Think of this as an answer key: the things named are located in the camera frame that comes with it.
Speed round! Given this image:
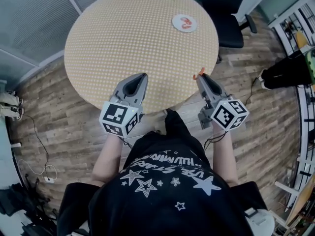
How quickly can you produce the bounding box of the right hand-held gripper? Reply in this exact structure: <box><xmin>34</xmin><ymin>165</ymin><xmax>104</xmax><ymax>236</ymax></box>
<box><xmin>196</xmin><ymin>73</ymin><xmax>250</xmax><ymax>132</ymax></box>

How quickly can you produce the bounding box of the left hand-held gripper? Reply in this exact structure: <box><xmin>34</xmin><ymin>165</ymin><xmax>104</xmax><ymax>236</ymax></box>
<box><xmin>98</xmin><ymin>72</ymin><xmax>149</xmax><ymax>139</ymax></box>

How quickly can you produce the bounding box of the white round plate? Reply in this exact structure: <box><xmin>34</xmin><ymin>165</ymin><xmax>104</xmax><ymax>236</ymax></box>
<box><xmin>171</xmin><ymin>14</ymin><xmax>198</xmax><ymax>33</ymax></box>

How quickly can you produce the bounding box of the person's right forearm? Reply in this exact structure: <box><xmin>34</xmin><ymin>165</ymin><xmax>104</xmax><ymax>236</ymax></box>
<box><xmin>211</xmin><ymin>125</ymin><xmax>239</xmax><ymax>186</ymax></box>

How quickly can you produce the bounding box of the person's left forearm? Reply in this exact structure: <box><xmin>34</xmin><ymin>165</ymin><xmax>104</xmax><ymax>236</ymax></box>
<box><xmin>91</xmin><ymin>131</ymin><xmax>124</xmax><ymax>188</ymax></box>

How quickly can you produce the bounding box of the round table checkered tablecloth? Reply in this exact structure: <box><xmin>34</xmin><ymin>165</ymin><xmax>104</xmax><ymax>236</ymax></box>
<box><xmin>63</xmin><ymin>0</ymin><xmax>220</xmax><ymax>114</ymax></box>

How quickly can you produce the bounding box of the person's leg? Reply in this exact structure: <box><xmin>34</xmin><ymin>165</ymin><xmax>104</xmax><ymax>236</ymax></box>
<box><xmin>163</xmin><ymin>109</ymin><xmax>195</xmax><ymax>145</ymax></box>

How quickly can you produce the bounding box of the black office chair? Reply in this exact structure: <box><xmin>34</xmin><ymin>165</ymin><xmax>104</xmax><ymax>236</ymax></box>
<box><xmin>199</xmin><ymin>0</ymin><xmax>258</xmax><ymax>63</ymax></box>

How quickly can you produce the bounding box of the white metal rack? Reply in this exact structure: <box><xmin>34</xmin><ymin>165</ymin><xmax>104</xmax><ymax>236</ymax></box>
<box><xmin>269</xmin><ymin>2</ymin><xmax>315</xmax><ymax>56</ymax></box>

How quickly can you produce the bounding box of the black and white railing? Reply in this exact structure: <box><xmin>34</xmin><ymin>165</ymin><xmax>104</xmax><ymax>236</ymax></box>
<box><xmin>274</xmin><ymin>82</ymin><xmax>315</xmax><ymax>206</ymax></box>

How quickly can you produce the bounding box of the person's black star-print t-shirt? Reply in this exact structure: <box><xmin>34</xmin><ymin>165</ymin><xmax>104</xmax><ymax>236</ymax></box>
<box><xmin>57</xmin><ymin>130</ymin><xmax>268</xmax><ymax>236</ymax></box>

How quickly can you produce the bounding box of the gray waist pouch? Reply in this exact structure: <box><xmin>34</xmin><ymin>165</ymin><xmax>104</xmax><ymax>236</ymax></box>
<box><xmin>243</xmin><ymin>206</ymin><xmax>276</xmax><ymax>236</ymax></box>

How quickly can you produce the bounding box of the wooden board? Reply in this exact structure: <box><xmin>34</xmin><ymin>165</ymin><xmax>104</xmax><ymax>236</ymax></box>
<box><xmin>285</xmin><ymin>178</ymin><xmax>315</xmax><ymax>236</ymax></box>

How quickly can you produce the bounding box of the black tripod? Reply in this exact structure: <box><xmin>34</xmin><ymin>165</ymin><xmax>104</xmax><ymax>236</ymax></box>
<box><xmin>0</xmin><ymin>173</ymin><xmax>64</xmax><ymax>236</ymax></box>

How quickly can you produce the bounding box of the black floor cable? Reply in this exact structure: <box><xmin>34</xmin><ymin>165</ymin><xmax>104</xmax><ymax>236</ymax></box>
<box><xmin>21</xmin><ymin>113</ymin><xmax>51</xmax><ymax>174</ymax></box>
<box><xmin>243</xmin><ymin>76</ymin><xmax>263</xmax><ymax>107</ymax></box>

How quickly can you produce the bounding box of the right hand-held gripper cable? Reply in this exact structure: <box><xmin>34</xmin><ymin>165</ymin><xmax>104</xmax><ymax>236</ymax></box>
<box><xmin>203</xmin><ymin>131</ymin><xmax>232</xmax><ymax>150</ymax></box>

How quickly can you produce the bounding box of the hand-held gripper cable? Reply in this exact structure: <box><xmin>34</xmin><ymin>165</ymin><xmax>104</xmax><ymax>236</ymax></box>
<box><xmin>203</xmin><ymin>131</ymin><xmax>232</xmax><ymax>150</ymax></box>
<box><xmin>122</xmin><ymin>136</ymin><xmax>135</xmax><ymax>149</ymax></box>

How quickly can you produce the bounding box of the left hand-held gripper cable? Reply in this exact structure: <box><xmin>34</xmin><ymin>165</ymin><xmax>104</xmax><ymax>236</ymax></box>
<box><xmin>122</xmin><ymin>136</ymin><xmax>135</xmax><ymax>149</ymax></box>

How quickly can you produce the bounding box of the white cable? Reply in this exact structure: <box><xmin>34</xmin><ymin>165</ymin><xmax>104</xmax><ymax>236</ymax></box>
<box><xmin>18</xmin><ymin>159</ymin><xmax>59</xmax><ymax>183</ymax></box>

